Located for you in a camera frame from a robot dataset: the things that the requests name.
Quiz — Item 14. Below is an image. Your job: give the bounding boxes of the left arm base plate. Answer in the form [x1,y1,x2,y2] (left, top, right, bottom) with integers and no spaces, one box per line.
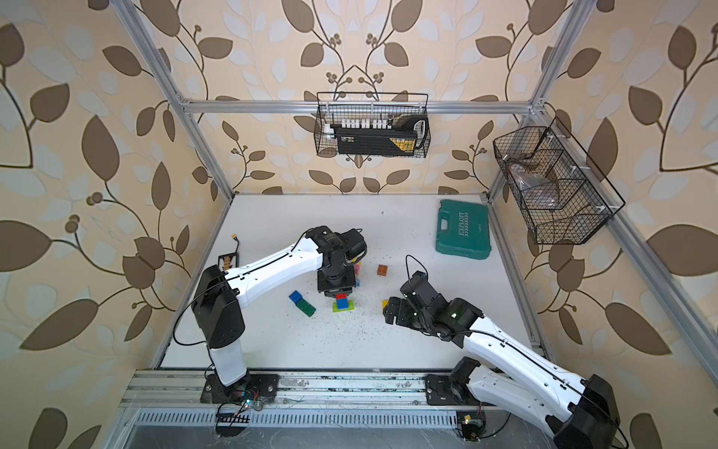
[200,372,280,404]

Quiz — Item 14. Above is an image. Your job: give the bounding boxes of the plastic bag in basket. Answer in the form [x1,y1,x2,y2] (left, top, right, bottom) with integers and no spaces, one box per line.
[509,162,560,210]

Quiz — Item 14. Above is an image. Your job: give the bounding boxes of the green tool case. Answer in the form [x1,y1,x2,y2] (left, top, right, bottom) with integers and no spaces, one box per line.
[435,199,492,260]

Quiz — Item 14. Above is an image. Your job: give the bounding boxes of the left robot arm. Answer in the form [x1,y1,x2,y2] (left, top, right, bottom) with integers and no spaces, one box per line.
[189,226,368,387]

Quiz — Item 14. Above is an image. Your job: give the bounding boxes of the dark green lego brick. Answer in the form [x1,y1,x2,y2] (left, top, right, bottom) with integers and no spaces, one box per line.
[295,299,316,317]

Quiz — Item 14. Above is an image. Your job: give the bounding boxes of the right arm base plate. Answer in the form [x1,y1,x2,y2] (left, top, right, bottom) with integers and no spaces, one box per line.
[424,374,467,406]

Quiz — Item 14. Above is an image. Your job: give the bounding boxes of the black bit holder card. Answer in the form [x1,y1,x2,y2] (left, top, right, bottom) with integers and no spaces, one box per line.
[218,252,239,271]

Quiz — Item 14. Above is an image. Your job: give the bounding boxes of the black box in basket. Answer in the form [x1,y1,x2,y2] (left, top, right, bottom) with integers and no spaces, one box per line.
[325,114,430,157]

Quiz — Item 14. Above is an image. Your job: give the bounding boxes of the right wire basket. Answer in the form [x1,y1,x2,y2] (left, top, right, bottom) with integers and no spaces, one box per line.
[493,118,626,245]

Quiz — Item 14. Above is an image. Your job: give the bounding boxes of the back wire basket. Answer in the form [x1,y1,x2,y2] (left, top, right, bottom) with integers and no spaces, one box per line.
[313,91,431,158]

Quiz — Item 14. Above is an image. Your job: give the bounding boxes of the lime green lego brick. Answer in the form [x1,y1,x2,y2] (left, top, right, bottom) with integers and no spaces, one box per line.
[332,299,355,312]

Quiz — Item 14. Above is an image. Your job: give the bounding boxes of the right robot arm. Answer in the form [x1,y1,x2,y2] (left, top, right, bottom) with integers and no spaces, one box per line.
[383,271,629,448]

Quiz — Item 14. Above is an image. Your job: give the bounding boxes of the wire basket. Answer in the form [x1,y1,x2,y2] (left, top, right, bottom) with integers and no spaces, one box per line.
[493,118,626,245]
[313,91,431,158]

